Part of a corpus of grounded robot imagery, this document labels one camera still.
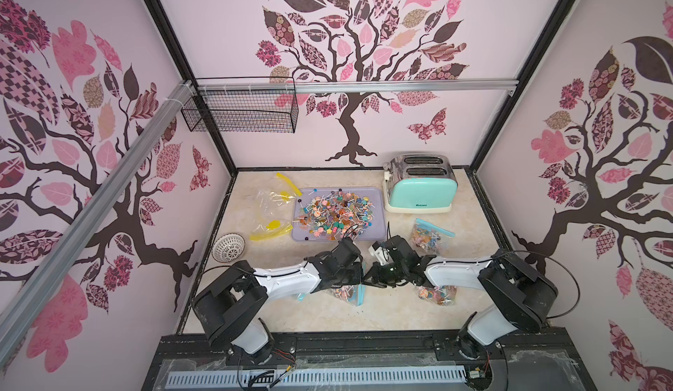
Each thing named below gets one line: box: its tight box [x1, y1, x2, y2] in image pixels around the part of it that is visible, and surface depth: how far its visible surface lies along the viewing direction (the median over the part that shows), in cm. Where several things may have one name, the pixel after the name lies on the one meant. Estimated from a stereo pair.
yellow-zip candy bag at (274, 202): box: [255, 172, 303, 225], surface depth 106 cm
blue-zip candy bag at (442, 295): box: [415, 284, 458, 306], surface depth 84 cm
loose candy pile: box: [293, 191, 376, 241], surface depth 103 cm
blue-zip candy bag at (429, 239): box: [410, 218, 457, 256], surface depth 97 cm
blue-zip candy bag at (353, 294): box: [329, 283, 368, 307], surface depth 84 cm
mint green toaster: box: [382, 153, 459, 214], surface depth 100 cm
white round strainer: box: [211, 233, 246, 264], surface depth 94 cm
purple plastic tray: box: [291, 186, 387, 242], surface depth 104 cm
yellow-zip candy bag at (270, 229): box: [249, 219, 294, 242], surface depth 99 cm
